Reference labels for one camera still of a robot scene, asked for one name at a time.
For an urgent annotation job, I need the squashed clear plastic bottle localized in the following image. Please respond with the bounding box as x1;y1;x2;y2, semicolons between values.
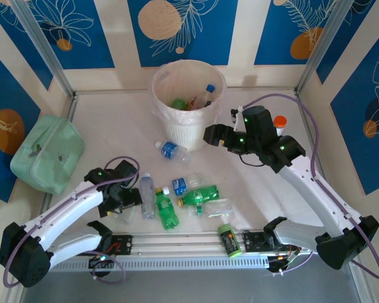
113;205;138;223

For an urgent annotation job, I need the white ribbed plastic bin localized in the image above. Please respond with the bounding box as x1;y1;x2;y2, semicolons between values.
150;59;227;152

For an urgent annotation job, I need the clear plastic bin liner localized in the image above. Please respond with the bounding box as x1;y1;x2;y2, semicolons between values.
150;61;229;127

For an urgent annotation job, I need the orange label bottle orange cap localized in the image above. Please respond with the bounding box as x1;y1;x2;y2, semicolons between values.
273;116;287;137

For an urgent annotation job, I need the tall clear plastic bottle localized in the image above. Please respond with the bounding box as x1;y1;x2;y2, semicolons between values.
138;172;156;221

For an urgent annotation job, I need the black left base mounting plate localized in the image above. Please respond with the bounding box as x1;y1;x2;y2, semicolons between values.
100;234;133;256

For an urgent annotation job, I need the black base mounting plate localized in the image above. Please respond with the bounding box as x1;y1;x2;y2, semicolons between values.
243;232;272;253
100;234;133;256

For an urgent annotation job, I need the blue label bottle white cap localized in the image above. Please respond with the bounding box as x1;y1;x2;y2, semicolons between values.
162;174;206;196
154;140;192;164

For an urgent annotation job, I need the clear bottle green cap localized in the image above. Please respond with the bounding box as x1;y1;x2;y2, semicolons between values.
188;198;234;219

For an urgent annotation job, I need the mint green fabric bag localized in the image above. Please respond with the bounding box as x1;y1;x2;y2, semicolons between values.
9;115;85;195

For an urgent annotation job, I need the green cylindrical can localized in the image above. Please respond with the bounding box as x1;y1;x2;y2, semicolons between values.
217;223;243;259

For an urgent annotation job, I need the black right base mounting plate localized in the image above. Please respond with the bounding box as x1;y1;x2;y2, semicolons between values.
243;232;272;253

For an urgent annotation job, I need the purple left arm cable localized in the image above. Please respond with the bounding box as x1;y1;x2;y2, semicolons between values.
3;156;141;288

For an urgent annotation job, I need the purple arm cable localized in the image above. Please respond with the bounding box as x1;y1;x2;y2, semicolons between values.
3;156;141;288
241;93;379;280

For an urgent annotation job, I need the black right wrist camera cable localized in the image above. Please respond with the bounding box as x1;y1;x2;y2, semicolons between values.
239;153;268;167

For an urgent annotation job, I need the aluminium side rail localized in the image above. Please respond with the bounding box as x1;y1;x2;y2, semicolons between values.
295;91;340;228

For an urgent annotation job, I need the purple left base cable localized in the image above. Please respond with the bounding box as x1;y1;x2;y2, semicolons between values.
93;252;127;283

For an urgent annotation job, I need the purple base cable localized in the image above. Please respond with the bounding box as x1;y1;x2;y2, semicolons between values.
93;252;127;283
267;249;315;275

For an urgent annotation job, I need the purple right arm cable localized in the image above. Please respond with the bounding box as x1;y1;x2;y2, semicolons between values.
241;93;379;280

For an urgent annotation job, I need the aluminium front rail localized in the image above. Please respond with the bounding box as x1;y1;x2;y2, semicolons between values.
113;229;272;253

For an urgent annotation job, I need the perforated metal cable duct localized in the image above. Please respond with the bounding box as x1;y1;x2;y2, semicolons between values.
47;252;271;273

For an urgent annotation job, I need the aluminium frame post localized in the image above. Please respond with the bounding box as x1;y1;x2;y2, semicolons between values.
11;0;75;97
298;0;359;94

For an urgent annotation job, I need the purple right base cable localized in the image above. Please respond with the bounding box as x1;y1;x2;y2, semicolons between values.
267;249;315;275

